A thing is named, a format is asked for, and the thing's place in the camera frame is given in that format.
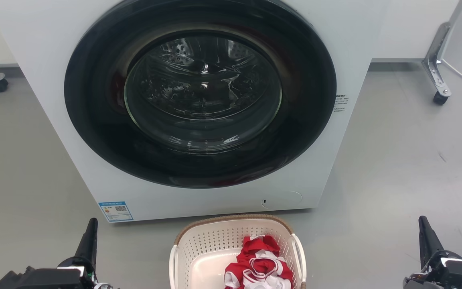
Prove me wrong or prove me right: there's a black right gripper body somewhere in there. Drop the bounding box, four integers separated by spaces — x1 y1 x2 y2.
403 250 462 289

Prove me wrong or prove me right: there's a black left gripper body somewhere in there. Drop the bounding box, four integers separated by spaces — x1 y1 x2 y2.
0 256 112 289

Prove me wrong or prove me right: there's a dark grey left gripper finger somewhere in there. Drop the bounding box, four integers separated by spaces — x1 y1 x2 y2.
74 218 99 266

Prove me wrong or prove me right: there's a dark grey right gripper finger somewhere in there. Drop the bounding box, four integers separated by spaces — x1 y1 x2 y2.
418 216 445 270

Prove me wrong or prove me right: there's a cream perforated laundry basket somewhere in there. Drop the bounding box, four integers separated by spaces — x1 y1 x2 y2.
168 214 308 289

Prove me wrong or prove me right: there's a blue energy label sticker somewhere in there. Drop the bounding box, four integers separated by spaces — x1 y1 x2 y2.
98 201 134 223

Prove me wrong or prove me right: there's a round white filter cover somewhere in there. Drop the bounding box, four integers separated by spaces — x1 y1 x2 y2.
261 190 303 210

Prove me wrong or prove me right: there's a red and white garment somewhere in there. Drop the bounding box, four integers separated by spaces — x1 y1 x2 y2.
224 234 295 289

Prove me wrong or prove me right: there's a white front-load washing machine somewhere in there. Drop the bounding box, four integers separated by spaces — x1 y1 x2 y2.
0 0 389 224

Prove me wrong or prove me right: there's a dark round washing machine door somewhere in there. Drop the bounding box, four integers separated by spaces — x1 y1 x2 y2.
64 0 337 189

